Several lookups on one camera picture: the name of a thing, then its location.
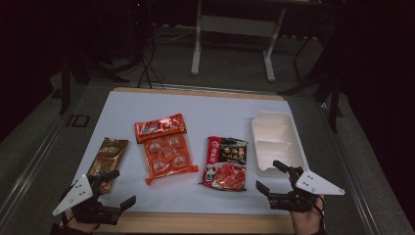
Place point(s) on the person's right hand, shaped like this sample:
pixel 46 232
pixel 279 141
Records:
pixel 306 223

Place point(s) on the black metal stand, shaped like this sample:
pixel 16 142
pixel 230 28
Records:
pixel 65 84

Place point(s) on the white metal desk frame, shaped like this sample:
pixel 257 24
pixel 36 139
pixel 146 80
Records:
pixel 238 26

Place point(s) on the orange snack packet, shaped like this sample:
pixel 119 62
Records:
pixel 166 153

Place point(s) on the white divided food container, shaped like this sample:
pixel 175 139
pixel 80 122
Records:
pixel 275 143

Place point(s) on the black chair base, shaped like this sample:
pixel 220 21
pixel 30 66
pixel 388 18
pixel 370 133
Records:
pixel 332 94

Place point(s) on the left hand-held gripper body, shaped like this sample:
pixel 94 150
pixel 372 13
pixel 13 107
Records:
pixel 76 194

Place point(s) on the gold snack packet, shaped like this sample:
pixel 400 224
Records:
pixel 109 155

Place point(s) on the person's left hand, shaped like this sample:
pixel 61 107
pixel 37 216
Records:
pixel 78 226

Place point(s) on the black floor socket plate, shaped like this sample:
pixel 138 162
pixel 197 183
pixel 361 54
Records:
pixel 78 120

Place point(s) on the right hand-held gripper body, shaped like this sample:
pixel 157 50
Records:
pixel 314 184

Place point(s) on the white table mat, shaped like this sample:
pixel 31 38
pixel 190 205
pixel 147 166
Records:
pixel 221 107

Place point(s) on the red and black seasoning packet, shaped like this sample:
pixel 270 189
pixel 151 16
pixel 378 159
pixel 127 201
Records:
pixel 226 163

